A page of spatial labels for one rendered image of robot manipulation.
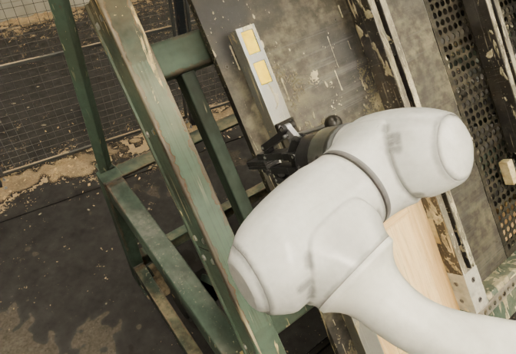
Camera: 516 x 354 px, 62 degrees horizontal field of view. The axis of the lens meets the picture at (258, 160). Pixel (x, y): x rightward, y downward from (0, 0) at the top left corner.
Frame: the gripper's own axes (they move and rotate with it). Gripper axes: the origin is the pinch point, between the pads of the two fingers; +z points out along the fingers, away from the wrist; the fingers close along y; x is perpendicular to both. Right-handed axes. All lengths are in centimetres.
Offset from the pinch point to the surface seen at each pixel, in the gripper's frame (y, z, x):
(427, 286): 56, 14, 40
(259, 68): -16.5, 11.5, 14.2
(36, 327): 55, 173, -64
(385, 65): -5.5, 10.0, 48.3
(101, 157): -11, 107, -10
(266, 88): -11.9, 11.5, 13.9
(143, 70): -24.1, 10.5, -10.3
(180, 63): -24.1, 19.1, 0.5
